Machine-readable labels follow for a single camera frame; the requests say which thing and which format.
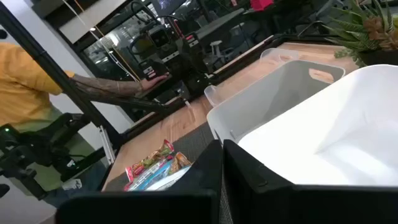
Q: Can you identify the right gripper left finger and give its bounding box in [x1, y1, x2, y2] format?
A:
[55, 139, 223, 224]

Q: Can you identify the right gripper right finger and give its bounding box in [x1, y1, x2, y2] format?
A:
[223, 139, 398, 224]

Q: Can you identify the blue granola bar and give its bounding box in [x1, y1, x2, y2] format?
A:
[127, 157, 175, 192]

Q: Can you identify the white backed granola bar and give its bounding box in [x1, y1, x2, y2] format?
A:
[146, 166, 192, 192]

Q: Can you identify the orange green Chewy bar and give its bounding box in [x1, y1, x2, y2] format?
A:
[124, 139, 175, 184]

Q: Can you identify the orange brown granola bar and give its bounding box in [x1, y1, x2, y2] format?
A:
[169, 151, 192, 175]

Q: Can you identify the person's forearm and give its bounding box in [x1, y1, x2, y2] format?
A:
[70, 74, 144, 103]

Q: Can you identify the person's hand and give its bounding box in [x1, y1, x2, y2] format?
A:
[139, 73, 171, 92]

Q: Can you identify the white stool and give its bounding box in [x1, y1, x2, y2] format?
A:
[208, 39, 225, 60]

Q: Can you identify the clear plastic bin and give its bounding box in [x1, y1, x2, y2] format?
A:
[203, 47, 300, 108]

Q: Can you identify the white printed box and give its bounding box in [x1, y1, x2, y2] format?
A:
[61, 178, 83, 191]

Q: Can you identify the grey background table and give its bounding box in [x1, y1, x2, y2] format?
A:
[195, 7, 246, 41]

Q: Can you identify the black device with green light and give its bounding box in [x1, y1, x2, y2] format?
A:
[0, 112, 108, 200]

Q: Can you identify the red background object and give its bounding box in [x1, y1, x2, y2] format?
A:
[249, 0, 275, 12]

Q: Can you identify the person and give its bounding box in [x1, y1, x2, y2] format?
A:
[0, 29, 108, 209]

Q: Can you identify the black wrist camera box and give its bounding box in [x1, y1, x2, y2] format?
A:
[146, 25, 172, 50]

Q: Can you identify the yellow hanging cable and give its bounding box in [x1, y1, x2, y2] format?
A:
[62, 0, 141, 82]

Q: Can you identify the silver frame bracket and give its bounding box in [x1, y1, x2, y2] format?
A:
[98, 125, 117, 166]

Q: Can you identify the white plastic handled bin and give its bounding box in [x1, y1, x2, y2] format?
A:
[238, 63, 398, 187]
[206, 59, 346, 146]

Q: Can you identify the black aluminium rig frame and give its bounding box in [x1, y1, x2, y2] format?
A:
[0, 1, 330, 190]

